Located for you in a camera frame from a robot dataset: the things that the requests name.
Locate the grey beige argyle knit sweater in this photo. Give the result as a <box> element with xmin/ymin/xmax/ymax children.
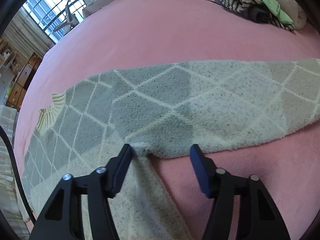
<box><xmin>22</xmin><ymin>59</ymin><xmax>319</xmax><ymax>239</ymax></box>

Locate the wooden drawer desk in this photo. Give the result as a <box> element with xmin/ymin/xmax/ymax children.
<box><xmin>5</xmin><ymin>52</ymin><xmax>42</xmax><ymax>111</ymax></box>

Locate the grey office chair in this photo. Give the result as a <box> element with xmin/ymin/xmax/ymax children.
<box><xmin>53</xmin><ymin>0</ymin><xmax>79</xmax><ymax>35</ymax></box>

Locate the black round object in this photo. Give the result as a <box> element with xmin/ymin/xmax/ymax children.
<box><xmin>247</xmin><ymin>5</ymin><xmax>272</xmax><ymax>23</ymax></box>

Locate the window with black grille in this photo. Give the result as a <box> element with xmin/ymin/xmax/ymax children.
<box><xmin>23</xmin><ymin>0</ymin><xmax>86</xmax><ymax>43</ymax></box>

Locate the pink bed blanket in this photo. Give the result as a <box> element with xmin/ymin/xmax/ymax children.
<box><xmin>14</xmin><ymin>0</ymin><xmax>319</xmax><ymax>239</ymax></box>

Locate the black cable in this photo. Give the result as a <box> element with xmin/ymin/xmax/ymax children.
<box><xmin>0</xmin><ymin>126</ymin><xmax>37</xmax><ymax>224</ymax></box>

